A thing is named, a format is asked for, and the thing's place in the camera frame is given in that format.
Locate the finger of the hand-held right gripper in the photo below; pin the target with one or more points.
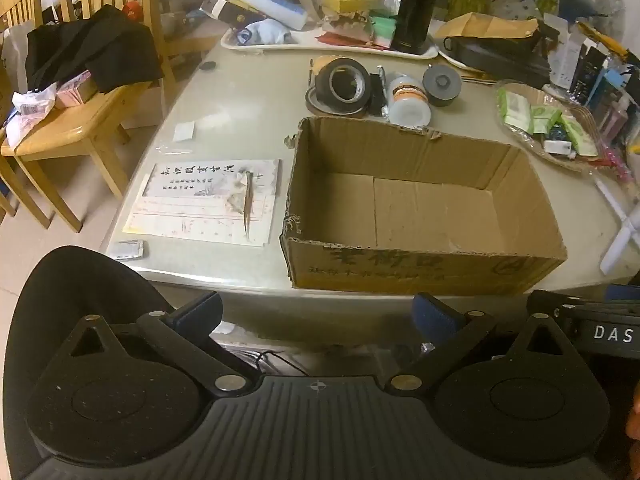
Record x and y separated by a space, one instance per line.
546 302
625 294

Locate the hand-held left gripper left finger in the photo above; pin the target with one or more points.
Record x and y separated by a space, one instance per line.
200 310

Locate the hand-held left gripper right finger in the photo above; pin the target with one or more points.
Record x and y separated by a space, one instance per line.
435 316

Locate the brown cardboard box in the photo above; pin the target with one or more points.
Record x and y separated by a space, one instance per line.
425 265

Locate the white jar with orange label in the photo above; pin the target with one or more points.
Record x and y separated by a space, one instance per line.
407 110

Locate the silver pen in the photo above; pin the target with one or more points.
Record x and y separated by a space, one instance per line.
386 110

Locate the dark grey round container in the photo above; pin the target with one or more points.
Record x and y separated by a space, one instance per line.
440 85

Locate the black tape roll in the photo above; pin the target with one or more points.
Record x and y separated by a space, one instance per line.
332 97

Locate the white plastic stand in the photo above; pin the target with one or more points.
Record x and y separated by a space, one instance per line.
622 230

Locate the lined practice paper sheet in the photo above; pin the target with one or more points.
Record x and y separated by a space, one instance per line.
190 222

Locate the small silver packet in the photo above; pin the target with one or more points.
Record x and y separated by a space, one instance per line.
127 249

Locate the thin brown stick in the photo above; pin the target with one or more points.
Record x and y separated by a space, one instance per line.
248 205

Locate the pink patterned pen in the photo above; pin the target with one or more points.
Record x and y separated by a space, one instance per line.
616 162

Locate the calligraphy paper sheet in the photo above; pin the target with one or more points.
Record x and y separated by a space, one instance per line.
200 177

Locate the black and white small carton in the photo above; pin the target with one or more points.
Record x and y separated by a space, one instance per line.
557 146

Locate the white green wet wipes pack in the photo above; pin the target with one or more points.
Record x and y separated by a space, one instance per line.
546 120
515 110
580 135

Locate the small white card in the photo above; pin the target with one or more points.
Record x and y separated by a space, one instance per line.
184 130

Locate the wooden chair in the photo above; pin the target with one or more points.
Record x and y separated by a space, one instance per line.
20 5
80 130

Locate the row of upright cartons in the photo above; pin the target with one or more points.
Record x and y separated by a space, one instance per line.
595 75

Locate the black round cap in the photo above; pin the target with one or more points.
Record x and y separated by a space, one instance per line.
207 65

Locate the black flat case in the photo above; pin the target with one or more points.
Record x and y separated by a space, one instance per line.
500 57

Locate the pink box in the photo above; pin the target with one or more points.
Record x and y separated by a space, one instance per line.
75 91

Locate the yellow utility knife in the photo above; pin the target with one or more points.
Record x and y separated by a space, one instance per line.
602 39

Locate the white round plate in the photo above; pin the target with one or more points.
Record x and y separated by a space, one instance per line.
447 57

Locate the white plastic bag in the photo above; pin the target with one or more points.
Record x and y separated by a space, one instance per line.
32 102

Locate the low wooden side table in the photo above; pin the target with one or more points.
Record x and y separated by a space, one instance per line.
200 35

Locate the brown paper envelope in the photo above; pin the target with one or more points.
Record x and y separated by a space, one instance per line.
485 25

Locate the black cloth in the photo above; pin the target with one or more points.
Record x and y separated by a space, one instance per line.
95 45

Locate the blue and white sock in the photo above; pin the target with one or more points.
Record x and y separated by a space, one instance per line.
267 32

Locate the white plastic tray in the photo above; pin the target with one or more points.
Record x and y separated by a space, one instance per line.
310 46

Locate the metal bowl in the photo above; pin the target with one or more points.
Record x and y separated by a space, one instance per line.
173 22

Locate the red packet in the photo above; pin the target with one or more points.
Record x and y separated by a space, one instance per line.
345 40

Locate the green box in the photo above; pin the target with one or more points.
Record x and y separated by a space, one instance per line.
385 30

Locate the dark box with gold emblem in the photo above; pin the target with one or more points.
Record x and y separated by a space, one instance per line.
232 12

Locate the black thermos bottle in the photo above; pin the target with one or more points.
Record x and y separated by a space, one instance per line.
412 10

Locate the brown crinkled paper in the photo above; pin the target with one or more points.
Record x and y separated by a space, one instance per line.
345 22

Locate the small red item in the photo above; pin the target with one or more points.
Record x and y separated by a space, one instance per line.
131 8

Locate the white lotion bottle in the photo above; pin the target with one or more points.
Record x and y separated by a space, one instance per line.
270 5

